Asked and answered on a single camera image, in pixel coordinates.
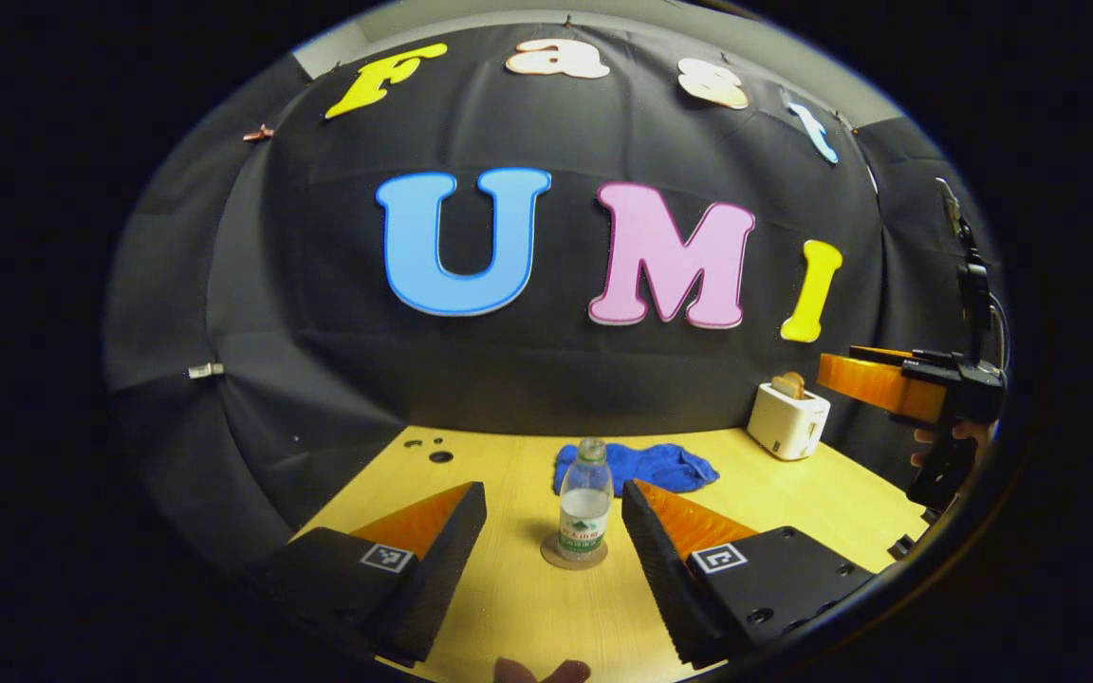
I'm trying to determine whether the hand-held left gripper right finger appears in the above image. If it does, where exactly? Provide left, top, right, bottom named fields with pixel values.
left=622, top=479, right=889, bottom=668

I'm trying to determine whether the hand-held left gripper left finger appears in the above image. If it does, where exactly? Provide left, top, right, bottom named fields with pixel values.
left=257, top=481, right=489, bottom=665

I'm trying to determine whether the clear plastic water bottle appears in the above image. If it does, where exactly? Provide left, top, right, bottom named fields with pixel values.
left=558, top=437, right=615, bottom=563

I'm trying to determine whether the round brown coaster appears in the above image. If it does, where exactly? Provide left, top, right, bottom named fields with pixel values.
left=540, top=531, right=610, bottom=571

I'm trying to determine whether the white toaster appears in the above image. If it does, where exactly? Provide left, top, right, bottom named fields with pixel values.
left=747, top=382, right=832, bottom=462

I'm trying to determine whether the blue towel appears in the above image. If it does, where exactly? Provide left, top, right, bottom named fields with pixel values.
left=553, top=442, right=721, bottom=498

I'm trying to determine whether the black backdrop cloth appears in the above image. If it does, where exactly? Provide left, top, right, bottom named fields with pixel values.
left=105, top=19, right=1008, bottom=570

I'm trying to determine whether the thin grey cable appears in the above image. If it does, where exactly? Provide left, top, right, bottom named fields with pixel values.
left=988, top=289, right=1010, bottom=369

